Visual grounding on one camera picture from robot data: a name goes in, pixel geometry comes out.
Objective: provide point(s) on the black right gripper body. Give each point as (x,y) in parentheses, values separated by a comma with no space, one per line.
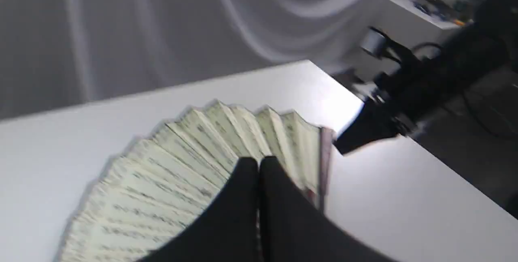
(419,87)

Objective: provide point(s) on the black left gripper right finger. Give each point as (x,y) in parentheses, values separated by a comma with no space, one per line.
(293,230)

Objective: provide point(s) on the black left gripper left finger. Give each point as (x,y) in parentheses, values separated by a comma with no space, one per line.
(227,230)

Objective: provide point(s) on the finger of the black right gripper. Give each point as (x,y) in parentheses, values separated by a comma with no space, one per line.
(373,123)

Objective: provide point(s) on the folding paper fan maroon ribs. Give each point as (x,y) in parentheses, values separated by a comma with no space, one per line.
(157,187)

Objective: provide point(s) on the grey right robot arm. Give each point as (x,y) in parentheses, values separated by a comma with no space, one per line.
(494,26)

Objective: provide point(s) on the white side table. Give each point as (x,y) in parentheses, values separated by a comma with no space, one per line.
(435,20)

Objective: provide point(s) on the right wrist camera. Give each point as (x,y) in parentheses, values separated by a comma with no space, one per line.
(379,45)

